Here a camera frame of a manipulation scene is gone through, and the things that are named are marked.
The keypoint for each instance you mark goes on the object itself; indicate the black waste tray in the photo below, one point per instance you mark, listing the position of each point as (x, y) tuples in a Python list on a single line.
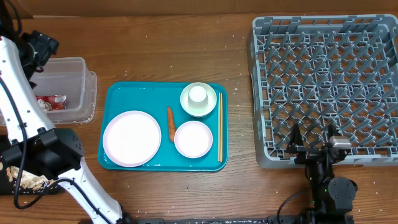
[(6, 188)]

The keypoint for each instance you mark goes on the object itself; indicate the white napkin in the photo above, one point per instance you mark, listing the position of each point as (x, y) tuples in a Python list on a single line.
[(44, 105)]

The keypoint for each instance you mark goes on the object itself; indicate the small white round plate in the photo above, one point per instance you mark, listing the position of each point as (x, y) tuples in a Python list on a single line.
[(193, 139)]

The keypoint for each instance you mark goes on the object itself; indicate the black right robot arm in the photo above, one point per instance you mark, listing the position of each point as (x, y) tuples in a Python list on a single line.
[(332, 196)]

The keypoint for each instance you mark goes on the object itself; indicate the right wooden chopstick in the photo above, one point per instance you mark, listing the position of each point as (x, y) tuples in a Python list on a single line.
[(221, 129)]

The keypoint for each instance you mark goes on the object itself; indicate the grey dish rack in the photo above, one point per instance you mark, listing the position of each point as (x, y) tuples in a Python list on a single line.
[(316, 71)]

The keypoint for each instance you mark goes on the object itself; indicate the large white round plate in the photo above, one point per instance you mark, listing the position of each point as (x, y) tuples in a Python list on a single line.
[(132, 138)]

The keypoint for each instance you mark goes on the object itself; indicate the pale green bowl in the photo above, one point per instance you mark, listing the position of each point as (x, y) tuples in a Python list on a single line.
[(200, 110)]

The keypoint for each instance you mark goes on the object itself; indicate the clear plastic bin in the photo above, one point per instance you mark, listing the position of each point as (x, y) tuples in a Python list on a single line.
[(71, 78)]

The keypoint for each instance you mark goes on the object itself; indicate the teal plastic tray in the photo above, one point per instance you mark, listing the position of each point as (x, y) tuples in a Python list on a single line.
[(154, 98)]

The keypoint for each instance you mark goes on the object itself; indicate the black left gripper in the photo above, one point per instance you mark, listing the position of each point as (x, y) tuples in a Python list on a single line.
[(45, 45)]

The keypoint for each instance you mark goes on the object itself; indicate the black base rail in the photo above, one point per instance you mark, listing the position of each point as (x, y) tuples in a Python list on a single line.
[(285, 219)]

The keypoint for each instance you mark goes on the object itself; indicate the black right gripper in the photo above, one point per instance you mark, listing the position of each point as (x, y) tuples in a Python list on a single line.
[(305, 154)]

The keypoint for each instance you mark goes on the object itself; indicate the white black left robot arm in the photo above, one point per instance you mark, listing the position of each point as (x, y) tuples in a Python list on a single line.
[(35, 144)]

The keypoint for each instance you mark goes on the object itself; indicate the rice and food scraps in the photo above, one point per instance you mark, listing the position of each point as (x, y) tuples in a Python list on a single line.
[(29, 182)]

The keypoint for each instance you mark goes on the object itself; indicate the orange carrot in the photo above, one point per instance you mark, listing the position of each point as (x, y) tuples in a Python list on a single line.
[(171, 124)]

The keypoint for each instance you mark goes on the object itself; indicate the red snack wrapper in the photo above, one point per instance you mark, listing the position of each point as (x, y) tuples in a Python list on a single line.
[(58, 102)]

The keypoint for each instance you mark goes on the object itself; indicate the white upside-down cup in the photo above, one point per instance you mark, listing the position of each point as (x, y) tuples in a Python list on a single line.
[(197, 95)]

